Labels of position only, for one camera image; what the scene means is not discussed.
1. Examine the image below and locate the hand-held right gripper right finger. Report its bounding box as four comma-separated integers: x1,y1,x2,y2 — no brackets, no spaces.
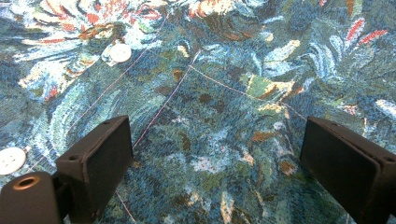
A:
299,116,396,224

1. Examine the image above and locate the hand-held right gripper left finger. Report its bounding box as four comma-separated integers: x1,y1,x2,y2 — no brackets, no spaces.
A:
55,115,134,224

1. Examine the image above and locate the teal floral shirt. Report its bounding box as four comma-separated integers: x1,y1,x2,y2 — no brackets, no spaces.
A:
0,0,396,224

